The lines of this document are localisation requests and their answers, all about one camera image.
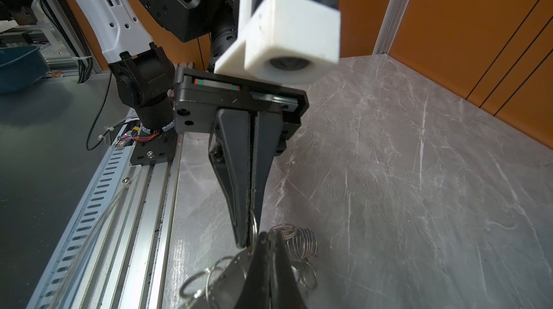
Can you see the aluminium front rail frame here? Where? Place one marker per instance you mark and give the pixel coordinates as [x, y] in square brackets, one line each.
[114, 250]

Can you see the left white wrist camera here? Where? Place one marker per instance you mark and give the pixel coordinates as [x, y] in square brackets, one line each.
[285, 42]

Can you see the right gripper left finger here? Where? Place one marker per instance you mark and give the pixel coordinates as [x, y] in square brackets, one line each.
[256, 289]

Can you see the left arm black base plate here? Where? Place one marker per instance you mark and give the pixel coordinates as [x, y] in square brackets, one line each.
[160, 150]

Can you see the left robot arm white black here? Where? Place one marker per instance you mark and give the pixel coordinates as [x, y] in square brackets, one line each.
[145, 41]

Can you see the blue plastic bin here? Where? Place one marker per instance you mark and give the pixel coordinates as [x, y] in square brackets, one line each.
[21, 67]

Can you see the left corner aluminium post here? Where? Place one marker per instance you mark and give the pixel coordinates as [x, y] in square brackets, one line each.
[390, 26]

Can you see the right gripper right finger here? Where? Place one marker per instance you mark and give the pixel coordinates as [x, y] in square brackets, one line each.
[284, 291]

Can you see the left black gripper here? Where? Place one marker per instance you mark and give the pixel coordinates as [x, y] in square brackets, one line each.
[242, 170]

